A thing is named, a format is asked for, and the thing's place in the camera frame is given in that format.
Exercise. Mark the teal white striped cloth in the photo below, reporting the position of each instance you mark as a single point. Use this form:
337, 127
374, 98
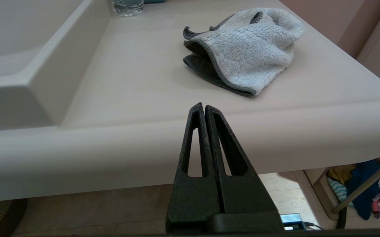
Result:
338, 192

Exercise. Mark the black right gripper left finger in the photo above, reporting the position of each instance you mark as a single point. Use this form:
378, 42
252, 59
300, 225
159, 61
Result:
193, 197

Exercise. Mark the pile of coloured clothes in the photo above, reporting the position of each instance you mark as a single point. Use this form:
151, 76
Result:
364, 186

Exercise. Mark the clear bottle with grey cap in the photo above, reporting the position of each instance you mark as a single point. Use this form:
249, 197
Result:
127, 8

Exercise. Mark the yellow garment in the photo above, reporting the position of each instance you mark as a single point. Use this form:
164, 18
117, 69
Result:
339, 172

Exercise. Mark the small blue power adapter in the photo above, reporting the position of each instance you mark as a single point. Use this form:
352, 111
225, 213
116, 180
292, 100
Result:
292, 221

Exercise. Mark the dark blue garment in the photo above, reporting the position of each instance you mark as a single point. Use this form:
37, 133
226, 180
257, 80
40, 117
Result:
364, 184

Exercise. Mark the grey fluffy microfiber cloth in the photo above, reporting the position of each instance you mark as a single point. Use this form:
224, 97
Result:
249, 49

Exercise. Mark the white ceramic sink basin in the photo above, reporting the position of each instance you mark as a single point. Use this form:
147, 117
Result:
5, 33

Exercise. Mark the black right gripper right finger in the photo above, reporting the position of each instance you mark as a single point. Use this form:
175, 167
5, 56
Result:
242, 197

